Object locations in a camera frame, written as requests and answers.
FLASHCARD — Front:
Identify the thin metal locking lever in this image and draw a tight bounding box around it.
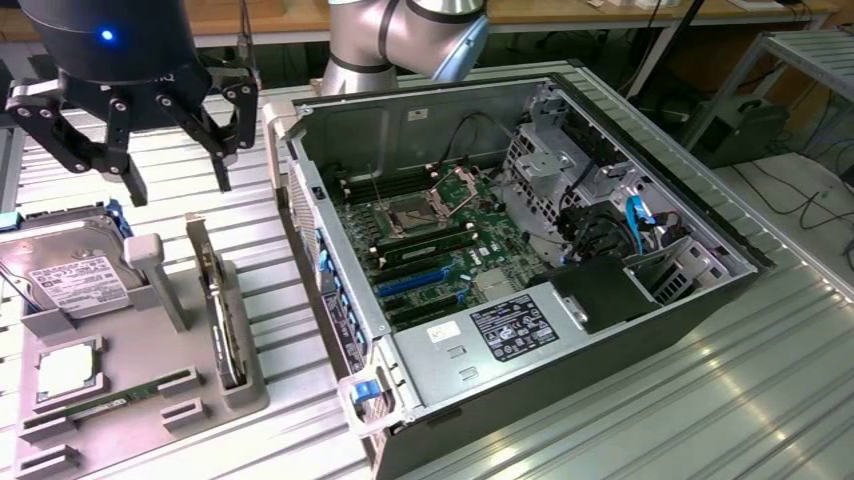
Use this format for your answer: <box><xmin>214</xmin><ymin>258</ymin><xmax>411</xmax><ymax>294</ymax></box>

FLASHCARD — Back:
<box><xmin>371</xmin><ymin>169</ymin><xmax>391</xmax><ymax>211</ymax></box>

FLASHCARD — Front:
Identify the black wire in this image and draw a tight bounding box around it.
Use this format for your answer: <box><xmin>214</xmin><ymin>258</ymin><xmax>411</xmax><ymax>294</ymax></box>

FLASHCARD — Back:
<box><xmin>450</xmin><ymin>112</ymin><xmax>520</xmax><ymax>169</ymax></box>

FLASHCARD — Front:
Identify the grey power supply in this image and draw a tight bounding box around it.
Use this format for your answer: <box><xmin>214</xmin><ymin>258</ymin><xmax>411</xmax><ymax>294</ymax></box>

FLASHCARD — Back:
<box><xmin>391</xmin><ymin>287</ymin><xmax>606</xmax><ymax>412</ymax></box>

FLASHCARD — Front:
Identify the open black pc case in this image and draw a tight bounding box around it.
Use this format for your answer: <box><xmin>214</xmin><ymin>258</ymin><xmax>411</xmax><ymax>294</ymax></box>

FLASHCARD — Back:
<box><xmin>262</xmin><ymin>72</ymin><xmax>780</xmax><ymax>480</ymax></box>

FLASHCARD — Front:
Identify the cpu socket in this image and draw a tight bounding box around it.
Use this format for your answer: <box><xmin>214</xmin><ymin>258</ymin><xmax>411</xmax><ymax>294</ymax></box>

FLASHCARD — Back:
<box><xmin>377</xmin><ymin>192</ymin><xmax>442</xmax><ymax>240</ymax></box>

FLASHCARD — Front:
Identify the metal socket cover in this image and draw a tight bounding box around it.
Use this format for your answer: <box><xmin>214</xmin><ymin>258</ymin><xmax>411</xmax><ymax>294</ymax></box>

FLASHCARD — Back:
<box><xmin>431</xmin><ymin>163</ymin><xmax>484</xmax><ymax>207</ymax></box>

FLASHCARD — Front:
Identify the blue wire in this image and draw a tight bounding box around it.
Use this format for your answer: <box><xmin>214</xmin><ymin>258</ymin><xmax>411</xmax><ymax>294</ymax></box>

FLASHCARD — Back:
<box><xmin>624</xmin><ymin>193</ymin><xmax>654</xmax><ymax>261</ymax></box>

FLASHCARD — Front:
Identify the blue disk carrier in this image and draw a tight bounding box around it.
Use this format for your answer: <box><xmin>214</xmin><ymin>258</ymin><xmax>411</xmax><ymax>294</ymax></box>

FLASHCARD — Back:
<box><xmin>0</xmin><ymin>198</ymin><xmax>139</xmax><ymax>242</ymax></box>

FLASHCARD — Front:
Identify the green ram stick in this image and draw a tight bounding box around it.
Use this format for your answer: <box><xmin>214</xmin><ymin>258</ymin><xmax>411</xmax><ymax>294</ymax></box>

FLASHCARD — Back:
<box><xmin>63</xmin><ymin>382</ymin><xmax>177</xmax><ymax>421</ymax></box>

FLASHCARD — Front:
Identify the silver disk bay cage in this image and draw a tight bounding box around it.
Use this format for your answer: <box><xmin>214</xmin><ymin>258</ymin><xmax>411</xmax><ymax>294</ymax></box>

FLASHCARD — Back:
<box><xmin>504</xmin><ymin>82</ymin><xmax>642</xmax><ymax>261</ymax></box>

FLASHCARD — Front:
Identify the black box device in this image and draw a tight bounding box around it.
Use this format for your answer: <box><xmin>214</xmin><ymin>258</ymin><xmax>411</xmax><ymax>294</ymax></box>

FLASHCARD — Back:
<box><xmin>697</xmin><ymin>97</ymin><xmax>793</xmax><ymax>169</ymax></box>

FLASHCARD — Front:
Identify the grey parts rack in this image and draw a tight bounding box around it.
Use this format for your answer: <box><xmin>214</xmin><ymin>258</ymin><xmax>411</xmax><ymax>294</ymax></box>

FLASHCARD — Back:
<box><xmin>12</xmin><ymin>232</ymin><xmax>273</xmax><ymax>480</ymax></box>

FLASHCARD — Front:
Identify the hard disk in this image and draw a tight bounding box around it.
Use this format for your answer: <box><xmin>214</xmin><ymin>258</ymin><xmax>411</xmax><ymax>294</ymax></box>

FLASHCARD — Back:
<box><xmin>0</xmin><ymin>214</ymin><xmax>135</xmax><ymax>321</ymax></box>

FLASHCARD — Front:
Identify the blue expansion slot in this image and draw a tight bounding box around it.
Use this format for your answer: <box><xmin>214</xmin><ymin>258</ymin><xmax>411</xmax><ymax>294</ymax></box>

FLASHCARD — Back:
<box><xmin>374</xmin><ymin>267</ymin><xmax>447</xmax><ymax>300</ymax></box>

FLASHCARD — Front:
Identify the gpu card with metal bracket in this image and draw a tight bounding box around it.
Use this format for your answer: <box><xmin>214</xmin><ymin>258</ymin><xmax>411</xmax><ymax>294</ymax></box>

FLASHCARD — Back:
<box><xmin>182</xmin><ymin>211</ymin><xmax>254</xmax><ymax>392</ymax></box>

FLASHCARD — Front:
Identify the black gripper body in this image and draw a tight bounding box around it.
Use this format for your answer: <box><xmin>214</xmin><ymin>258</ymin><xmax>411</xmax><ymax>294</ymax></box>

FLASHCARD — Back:
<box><xmin>16</xmin><ymin>0</ymin><xmax>215</xmax><ymax>134</ymax></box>

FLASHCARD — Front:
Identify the grey metal shelf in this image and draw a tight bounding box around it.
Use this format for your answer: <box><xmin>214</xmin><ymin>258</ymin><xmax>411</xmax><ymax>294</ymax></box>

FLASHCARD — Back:
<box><xmin>724</xmin><ymin>27</ymin><xmax>854</xmax><ymax>151</ymax></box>

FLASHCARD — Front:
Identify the green motherboard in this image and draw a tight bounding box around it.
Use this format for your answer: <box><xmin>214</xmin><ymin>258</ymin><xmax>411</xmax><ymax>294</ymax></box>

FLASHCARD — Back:
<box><xmin>333</xmin><ymin>162</ymin><xmax>556</xmax><ymax>334</ymax></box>

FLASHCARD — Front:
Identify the silver chipset heatsink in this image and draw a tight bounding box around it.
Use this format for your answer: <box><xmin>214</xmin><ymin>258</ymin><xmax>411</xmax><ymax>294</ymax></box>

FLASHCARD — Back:
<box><xmin>474</xmin><ymin>272</ymin><xmax>520</xmax><ymax>304</ymax></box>

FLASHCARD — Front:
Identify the cpu chip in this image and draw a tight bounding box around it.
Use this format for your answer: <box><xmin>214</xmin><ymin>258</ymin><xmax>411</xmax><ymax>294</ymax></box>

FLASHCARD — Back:
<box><xmin>36</xmin><ymin>344</ymin><xmax>97</xmax><ymax>399</ymax></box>

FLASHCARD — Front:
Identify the black plastic shroud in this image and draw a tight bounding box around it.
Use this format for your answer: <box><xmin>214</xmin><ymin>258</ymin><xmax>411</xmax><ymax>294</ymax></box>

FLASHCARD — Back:
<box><xmin>550</xmin><ymin>257</ymin><xmax>662</xmax><ymax>335</ymax></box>

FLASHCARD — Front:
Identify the wooden desk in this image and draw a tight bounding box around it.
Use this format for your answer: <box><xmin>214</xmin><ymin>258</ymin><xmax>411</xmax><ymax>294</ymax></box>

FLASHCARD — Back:
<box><xmin>190</xmin><ymin>17</ymin><xmax>335</xmax><ymax>49</ymax></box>
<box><xmin>484</xmin><ymin>0</ymin><xmax>840</xmax><ymax>99</ymax></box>

